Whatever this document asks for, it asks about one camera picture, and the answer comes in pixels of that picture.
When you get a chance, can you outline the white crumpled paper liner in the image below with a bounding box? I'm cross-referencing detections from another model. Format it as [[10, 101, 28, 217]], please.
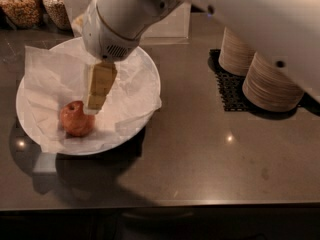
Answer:
[[23, 44, 163, 154]]

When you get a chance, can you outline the front stack of paper bowls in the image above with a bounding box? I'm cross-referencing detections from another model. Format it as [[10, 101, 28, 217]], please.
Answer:
[[242, 53, 304, 112]]

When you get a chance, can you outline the white bowl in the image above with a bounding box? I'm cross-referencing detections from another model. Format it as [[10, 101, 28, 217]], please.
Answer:
[[15, 36, 162, 157]]

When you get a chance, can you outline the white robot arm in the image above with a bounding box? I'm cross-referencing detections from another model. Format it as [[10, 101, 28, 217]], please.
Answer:
[[82, 0, 320, 101]]

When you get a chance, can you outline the left jar of cereal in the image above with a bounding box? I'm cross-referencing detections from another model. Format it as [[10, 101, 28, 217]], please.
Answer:
[[0, 0, 42, 29]]

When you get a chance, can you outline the jar of cereal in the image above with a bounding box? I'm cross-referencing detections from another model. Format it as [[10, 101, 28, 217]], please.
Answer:
[[0, 0, 42, 29], [42, 0, 71, 30]]

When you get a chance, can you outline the right jar of cereal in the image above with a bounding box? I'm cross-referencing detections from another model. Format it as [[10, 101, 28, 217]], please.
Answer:
[[42, 0, 71, 30]]

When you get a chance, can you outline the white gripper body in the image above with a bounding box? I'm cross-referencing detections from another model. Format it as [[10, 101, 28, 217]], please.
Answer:
[[82, 0, 181, 62]]

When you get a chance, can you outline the rear stack of paper bowls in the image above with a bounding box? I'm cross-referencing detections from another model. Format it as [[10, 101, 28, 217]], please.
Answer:
[[218, 28, 255, 76]]

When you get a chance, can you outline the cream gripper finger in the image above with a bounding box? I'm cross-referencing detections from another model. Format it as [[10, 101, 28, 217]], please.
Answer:
[[83, 61, 117, 115]]

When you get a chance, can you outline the red apple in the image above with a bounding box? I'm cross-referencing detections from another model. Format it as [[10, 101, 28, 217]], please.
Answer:
[[60, 101, 95, 137]]

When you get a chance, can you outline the stack of paper bowls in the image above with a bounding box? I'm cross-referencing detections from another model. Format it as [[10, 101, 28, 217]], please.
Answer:
[[242, 53, 304, 112], [218, 28, 255, 76]]

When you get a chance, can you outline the black rubber grid mat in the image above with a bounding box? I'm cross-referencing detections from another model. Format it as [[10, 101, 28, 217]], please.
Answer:
[[208, 49, 258, 112]]

